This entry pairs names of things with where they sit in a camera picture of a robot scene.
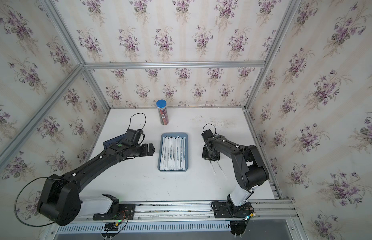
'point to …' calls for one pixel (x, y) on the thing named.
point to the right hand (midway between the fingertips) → (209, 158)
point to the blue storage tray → (174, 135)
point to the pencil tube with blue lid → (161, 105)
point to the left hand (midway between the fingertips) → (150, 150)
